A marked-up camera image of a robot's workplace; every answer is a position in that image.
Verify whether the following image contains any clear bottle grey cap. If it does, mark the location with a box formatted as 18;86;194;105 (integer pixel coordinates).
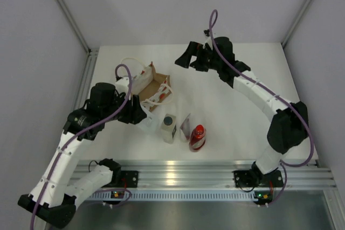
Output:
160;114;177;144

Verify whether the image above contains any clear plastic tube pack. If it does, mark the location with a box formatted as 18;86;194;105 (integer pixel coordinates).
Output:
180;113;191;142

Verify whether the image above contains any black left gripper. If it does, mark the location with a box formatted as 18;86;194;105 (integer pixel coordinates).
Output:
101;90;147;124

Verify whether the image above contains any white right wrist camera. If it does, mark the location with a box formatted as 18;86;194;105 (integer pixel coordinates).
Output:
203;29;213;50

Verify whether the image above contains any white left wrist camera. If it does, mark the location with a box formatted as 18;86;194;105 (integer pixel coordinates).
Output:
115;76;131;94

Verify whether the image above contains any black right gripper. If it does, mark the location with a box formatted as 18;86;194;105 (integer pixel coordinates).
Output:
175;43;222;72

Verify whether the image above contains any white bottle grey cap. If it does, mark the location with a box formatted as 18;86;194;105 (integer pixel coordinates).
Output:
137;106;159;135

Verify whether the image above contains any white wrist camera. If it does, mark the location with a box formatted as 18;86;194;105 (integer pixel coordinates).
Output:
115;76;131;94
203;29;213;50

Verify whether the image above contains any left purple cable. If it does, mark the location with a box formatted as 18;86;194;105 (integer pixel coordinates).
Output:
29;64;133;230

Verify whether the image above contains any burlap watermelon canvas bag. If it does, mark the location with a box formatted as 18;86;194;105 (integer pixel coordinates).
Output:
121;58;174;111

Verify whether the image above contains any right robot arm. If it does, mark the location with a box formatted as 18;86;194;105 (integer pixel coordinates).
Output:
175;37;310;186

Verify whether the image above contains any aluminium rail base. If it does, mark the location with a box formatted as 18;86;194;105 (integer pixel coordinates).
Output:
68;159;337;189

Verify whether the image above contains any perforated cable duct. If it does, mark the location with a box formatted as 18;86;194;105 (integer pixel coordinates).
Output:
87;190;269;201

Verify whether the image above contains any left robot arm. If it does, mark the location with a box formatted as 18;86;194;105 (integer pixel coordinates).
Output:
18;78;147;229

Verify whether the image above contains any red shampoo bottle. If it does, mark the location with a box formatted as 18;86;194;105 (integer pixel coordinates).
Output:
189;124;206;152

